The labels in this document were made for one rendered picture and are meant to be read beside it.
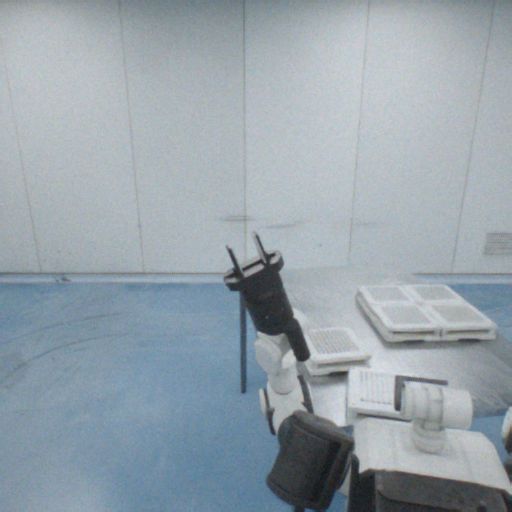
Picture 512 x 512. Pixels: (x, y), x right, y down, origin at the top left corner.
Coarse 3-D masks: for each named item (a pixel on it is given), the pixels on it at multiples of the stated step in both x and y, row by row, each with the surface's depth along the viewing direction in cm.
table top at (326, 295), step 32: (288, 288) 253; (320, 288) 254; (352, 288) 254; (320, 320) 215; (352, 320) 215; (384, 352) 186; (416, 352) 186; (448, 352) 186; (480, 352) 187; (320, 384) 164; (448, 384) 165; (480, 384) 165; (480, 416) 152
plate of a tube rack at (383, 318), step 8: (400, 304) 215; (408, 304) 215; (416, 304) 215; (376, 312) 207; (424, 312) 207; (384, 320) 199; (432, 320) 199; (384, 328) 196; (392, 328) 192; (400, 328) 192; (408, 328) 192; (416, 328) 193; (424, 328) 193; (432, 328) 193; (440, 328) 193
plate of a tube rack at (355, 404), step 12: (348, 372) 161; (384, 372) 159; (396, 372) 159; (348, 384) 153; (420, 384) 152; (348, 396) 146; (348, 408) 141; (360, 408) 140; (372, 408) 140; (384, 408) 140
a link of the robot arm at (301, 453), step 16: (288, 416) 93; (288, 432) 84; (304, 432) 81; (288, 448) 82; (304, 448) 80; (320, 448) 81; (288, 464) 81; (304, 464) 80; (320, 464) 81; (288, 480) 80; (304, 480) 80; (304, 496) 80
